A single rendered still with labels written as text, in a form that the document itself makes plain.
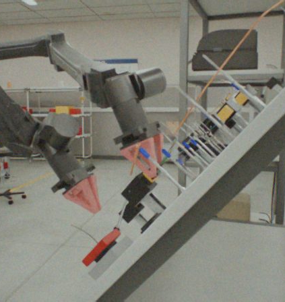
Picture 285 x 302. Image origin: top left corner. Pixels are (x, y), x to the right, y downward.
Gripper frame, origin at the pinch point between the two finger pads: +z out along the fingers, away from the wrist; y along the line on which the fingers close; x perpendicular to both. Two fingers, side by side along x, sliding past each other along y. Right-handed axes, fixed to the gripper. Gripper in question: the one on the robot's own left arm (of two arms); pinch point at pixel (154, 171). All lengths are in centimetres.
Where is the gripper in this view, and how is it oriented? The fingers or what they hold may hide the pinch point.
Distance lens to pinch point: 69.9
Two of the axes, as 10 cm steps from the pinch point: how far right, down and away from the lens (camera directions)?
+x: -8.3, 3.5, 4.3
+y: 3.9, -2.0, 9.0
